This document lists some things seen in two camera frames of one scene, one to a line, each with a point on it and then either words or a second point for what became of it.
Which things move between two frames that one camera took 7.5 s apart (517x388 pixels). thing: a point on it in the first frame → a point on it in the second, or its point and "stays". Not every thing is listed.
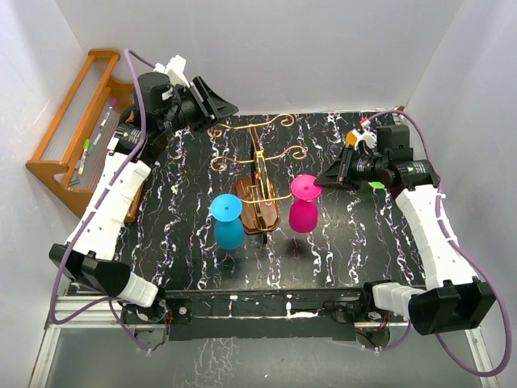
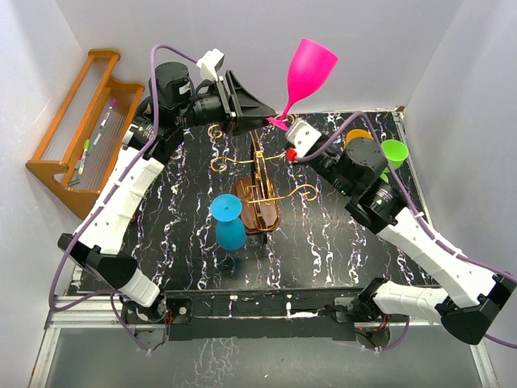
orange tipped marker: (82, 162) stays
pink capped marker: (113, 105) stays
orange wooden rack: (83, 129) stays
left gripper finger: (223, 107) → (246, 123)
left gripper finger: (216, 107) → (246, 103)
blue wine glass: (229, 230) stays
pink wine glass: (304, 211) → (311, 66)
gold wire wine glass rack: (261, 198) stays
